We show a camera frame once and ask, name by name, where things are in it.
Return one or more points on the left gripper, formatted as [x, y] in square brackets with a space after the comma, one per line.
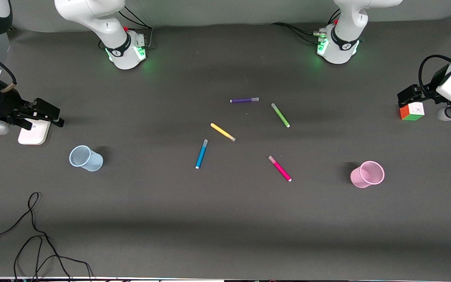
[412, 94]

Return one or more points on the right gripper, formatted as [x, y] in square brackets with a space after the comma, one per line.
[3, 105]

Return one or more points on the pink marker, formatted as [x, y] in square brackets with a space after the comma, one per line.
[280, 169]

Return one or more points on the blue marker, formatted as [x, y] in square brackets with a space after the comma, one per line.
[201, 154]

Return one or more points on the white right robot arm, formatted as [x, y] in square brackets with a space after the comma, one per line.
[125, 55]

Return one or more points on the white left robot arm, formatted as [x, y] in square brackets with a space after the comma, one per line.
[343, 51]

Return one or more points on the colourful puzzle cube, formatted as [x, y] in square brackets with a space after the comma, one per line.
[412, 112]

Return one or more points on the light blue plastic cup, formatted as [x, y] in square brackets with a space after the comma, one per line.
[86, 158]

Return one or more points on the pink plastic cup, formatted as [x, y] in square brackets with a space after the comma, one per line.
[366, 175]

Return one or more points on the green marker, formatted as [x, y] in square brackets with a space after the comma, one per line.
[280, 114]

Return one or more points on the purple marker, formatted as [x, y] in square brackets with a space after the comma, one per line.
[244, 100]

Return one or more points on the yellow marker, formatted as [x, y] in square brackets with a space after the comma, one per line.
[222, 132]

